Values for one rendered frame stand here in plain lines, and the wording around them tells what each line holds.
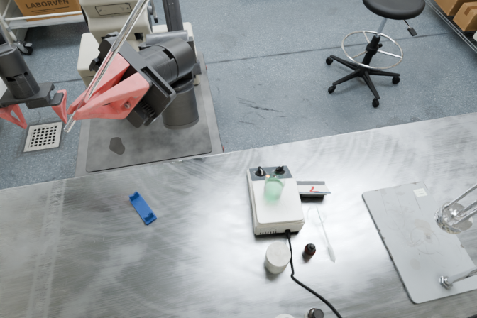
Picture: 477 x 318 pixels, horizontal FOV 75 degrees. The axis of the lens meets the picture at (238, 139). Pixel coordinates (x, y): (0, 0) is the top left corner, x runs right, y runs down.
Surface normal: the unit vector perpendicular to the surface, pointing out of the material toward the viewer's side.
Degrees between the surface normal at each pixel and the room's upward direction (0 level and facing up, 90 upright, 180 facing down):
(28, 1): 92
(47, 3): 91
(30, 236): 0
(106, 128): 0
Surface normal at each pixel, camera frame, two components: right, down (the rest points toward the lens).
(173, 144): 0.01, -0.58
